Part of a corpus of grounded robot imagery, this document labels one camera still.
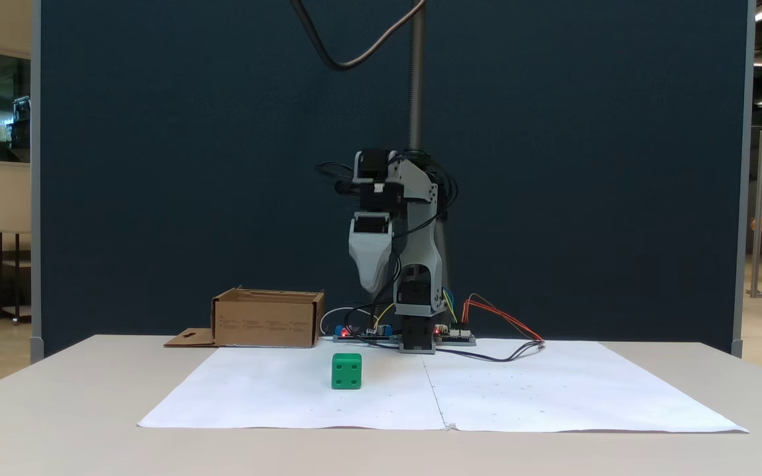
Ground grey metal stand pole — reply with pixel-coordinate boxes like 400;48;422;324
408;0;427;154

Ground grey flexible camera cable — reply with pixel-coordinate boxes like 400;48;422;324
290;0;427;72

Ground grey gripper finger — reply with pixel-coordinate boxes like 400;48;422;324
349;255;396;296

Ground orange red wire bundle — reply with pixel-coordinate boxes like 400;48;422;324
461;297;544;344

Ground black shelf cart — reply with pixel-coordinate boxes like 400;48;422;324
0;229;32;325

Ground circuit board with coloured wires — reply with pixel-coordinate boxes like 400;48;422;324
434;324;477;346

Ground blue circuit board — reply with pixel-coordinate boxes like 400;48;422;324
333;324;396;343

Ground white paper sheet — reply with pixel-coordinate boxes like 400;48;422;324
421;338;749;434
138;344;448;430

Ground green dice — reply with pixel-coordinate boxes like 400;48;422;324
331;352;363;391

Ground white usb cable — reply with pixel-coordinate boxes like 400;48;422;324
319;305;357;338

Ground framed wall window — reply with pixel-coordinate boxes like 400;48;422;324
0;45;32;170

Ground brown cardboard box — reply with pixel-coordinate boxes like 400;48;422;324
164;286;325;349

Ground dark blue partition panel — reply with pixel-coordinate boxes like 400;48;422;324
30;0;753;361

